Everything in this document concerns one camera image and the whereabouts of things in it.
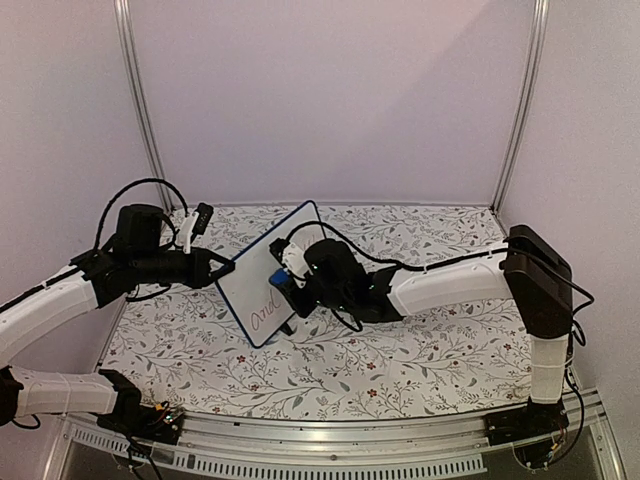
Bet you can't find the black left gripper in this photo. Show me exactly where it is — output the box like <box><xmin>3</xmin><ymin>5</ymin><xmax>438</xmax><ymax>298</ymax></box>
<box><xmin>133</xmin><ymin>247</ymin><xmax>236</xmax><ymax>290</ymax></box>

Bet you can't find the blue whiteboard eraser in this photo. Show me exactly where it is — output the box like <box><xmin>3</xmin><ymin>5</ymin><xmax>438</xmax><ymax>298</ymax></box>
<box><xmin>269</xmin><ymin>269</ymin><xmax>291</xmax><ymax>287</ymax></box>

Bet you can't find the small blue-framed whiteboard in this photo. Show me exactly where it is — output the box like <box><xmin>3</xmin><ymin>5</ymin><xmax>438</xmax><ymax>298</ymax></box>
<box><xmin>217</xmin><ymin>200</ymin><xmax>320</xmax><ymax>348</ymax></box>

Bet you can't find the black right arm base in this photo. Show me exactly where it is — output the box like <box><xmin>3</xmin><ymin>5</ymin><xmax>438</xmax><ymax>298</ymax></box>
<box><xmin>483</xmin><ymin>399</ymin><xmax>569</xmax><ymax>470</ymax></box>

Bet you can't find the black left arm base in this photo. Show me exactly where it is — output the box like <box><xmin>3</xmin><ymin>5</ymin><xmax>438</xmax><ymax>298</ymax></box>
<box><xmin>96</xmin><ymin>402</ymin><xmax>185</xmax><ymax>445</ymax></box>

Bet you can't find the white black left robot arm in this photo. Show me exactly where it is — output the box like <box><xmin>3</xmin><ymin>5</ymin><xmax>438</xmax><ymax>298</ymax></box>
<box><xmin>1</xmin><ymin>203</ymin><xmax>235</xmax><ymax>434</ymax></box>

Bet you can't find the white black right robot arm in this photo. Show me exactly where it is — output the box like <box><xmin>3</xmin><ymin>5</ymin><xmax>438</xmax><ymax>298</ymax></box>
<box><xmin>269</xmin><ymin>225</ymin><xmax>573</xmax><ymax>436</ymax></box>

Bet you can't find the floral patterned tablecloth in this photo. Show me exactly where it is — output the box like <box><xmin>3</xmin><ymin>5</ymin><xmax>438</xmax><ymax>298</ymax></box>
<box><xmin>101</xmin><ymin>205</ymin><xmax>531</xmax><ymax>421</ymax></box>

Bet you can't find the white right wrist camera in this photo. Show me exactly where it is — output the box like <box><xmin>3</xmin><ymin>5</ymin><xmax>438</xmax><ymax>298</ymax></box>
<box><xmin>269</xmin><ymin>238</ymin><xmax>311</xmax><ymax>288</ymax></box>

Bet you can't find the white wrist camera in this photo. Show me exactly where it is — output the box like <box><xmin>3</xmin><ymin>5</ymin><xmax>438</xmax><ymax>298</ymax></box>
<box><xmin>269</xmin><ymin>238</ymin><xmax>311</xmax><ymax>288</ymax></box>
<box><xmin>176</xmin><ymin>203</ymin><xmax>214</xmax><ymax>254</ymax></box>

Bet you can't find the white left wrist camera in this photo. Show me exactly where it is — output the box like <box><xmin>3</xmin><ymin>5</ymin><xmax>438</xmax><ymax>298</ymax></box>
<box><xmin>176</xmin><ymin>203</ymin><xmax>214</xmax><ymax>254</ymax></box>

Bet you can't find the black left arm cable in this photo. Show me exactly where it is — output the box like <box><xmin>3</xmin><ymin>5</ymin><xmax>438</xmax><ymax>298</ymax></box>
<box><xmin>96</xmin><ymin>177</ymin><xmax>191</xmax><ymax>251</ymax></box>

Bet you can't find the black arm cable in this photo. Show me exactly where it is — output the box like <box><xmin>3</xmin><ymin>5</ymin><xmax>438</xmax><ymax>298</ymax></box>
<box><xmin>284</xmin><ymin>221</ymin><xmax>596</xmax><ymax>346</ymax></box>
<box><xmin>96</xmin><ymin>177</ymin><xmax>191</xmax><ymax>251</ymax></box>

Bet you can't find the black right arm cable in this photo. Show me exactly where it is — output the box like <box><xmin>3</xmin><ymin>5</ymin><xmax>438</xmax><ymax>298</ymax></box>
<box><xmin>284</xmin><ymin>221</ymin><xmax>596</xmax><ymax>346</ymax></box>

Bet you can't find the aluminium front rail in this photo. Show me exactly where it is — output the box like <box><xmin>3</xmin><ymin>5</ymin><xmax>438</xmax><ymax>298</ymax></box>
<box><xmin>43</xmin><ymin>389</ymin><xmax>629</xmax><ymax>479</ymax></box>

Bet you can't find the left aluminium frame post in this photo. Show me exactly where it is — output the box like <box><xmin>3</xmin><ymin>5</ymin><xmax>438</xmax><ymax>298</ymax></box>
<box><xmin>113</xmin><ymin>0</ymin><xmax>166</xmax><ymax>180</ymax></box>

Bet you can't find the aluminium frame post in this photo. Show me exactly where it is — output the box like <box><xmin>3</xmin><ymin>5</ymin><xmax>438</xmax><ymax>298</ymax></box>
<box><xmin>113</xmin><ymin>0</ymin><xmax>166</xmax><ymax>180</ymax></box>
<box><xmin>491</xmin><ymin>0</ymin><xmax>549</xmax><ymax>216</ymax></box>

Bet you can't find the right aluminium frame post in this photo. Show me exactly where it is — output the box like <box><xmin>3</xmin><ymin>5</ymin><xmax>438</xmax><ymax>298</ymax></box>
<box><xmin>491</xmin><ymin>0</ymin><xmax>549</xmax><ymax>216</ymax></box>

